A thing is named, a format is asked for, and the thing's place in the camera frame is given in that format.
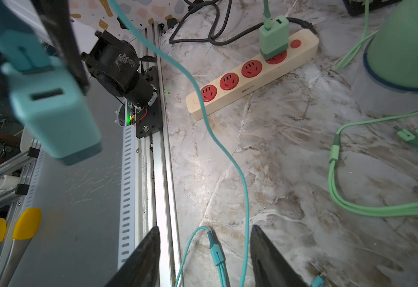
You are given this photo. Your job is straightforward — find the aluminium front rail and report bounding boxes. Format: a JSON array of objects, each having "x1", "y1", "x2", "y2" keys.
[{"x1": 7, "y1": 21, "x2": 185, "y2": 287}]

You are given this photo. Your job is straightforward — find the green USB charger plug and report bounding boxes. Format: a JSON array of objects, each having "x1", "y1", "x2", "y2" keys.
[{"x1": 259, "y1": 15, "x2": 289, "y2": 60}]

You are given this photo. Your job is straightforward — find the yellow handled tool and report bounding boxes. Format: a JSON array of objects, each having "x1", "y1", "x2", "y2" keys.
[{"x1": 0, "y1": 208, "x2": 42, "y2": 287}]

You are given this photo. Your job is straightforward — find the beige red power strip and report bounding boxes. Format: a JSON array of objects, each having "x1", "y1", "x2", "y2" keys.
[{"x1": 200, "y1": 29, "x2": 320, "y2": 115}]

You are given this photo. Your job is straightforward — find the black hard case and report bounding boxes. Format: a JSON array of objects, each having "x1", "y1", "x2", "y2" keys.
[{"x1": 342, "y1": 0, "x2": 403, "y2": 17}]

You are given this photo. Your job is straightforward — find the black power strip cord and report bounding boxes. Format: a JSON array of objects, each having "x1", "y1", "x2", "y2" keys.
[{"x1": 168, "y1": 0, "x2": 319, "y2": 47}]

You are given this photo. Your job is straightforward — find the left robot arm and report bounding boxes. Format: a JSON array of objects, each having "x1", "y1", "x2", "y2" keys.
[{"x1": 32, "y1": 1, "x2": 157, "y2": 108}]

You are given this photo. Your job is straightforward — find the teal USB charger plug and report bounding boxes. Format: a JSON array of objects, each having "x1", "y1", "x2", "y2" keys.
[{"x1": 0, "y1": 1, "x2": 102, "y2": 166}]

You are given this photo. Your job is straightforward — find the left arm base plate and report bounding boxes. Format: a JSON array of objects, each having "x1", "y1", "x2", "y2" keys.
[{"x1": 128, "y1": 66, "x2": 163, "y2": 139}]

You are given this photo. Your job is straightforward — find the teal charging cable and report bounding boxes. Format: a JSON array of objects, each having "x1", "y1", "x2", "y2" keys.
[{"x1": 107, "y1": 0, "x2": 328, "y2": 287}]

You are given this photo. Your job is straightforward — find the green charging cable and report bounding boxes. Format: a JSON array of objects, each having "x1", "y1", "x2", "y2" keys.
[{"x1": 262, "y1": 0, "x2": 418, "y2": 218}]

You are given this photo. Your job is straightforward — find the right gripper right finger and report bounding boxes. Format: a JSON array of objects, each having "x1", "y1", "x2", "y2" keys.
[{"x1": 250, "y1": 225, "x2": 308, "y2": 287}]

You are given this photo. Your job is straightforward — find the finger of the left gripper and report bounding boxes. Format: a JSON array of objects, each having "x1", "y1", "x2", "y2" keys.
[{"x1": 31, "y1": 0, "x2": 89, "y2": 93}]

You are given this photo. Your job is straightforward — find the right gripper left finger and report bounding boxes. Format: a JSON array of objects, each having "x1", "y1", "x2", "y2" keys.
[{"x1": 105, "y1": 226, "x2": 161, "y2": 287}]

